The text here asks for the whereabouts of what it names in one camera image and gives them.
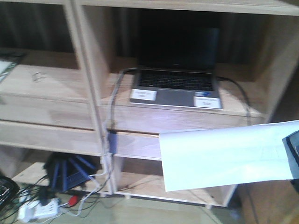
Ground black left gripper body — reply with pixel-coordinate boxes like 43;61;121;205
0;176;20;205

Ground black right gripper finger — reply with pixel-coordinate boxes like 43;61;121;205
282;131;299;179

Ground white paper sheet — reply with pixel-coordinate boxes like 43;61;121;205
159;120;299;191

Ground white power strip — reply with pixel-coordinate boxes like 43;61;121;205
18;198;59;223

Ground black router with blue antennas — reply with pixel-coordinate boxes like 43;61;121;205
43;152;99;192

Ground red plug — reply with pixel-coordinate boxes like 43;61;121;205
68;195;79;207

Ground white note on laptop right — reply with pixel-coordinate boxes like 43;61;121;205
193;96;222;109

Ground white note on laptop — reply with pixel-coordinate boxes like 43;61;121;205
193;96;222;109
130;89;157;101

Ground grey adapter dongle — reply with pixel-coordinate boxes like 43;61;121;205
108;130;118;154

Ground wooden shelf unit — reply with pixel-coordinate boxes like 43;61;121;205
0;0;299;207

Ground silver laptop computer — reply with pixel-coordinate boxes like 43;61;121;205
130;28;222;110

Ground white note on laptop left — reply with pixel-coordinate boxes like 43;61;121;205
130;89;157;101

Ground black cable right of laptop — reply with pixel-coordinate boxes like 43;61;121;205
217;76;252;126

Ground black cable of laptop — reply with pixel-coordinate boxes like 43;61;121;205
217;76;252;126
109;67;137;131

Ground white charging cable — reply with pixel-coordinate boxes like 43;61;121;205
77;70;136;215

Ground black cable left of laptop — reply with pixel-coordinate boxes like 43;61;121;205
109;67;137;131

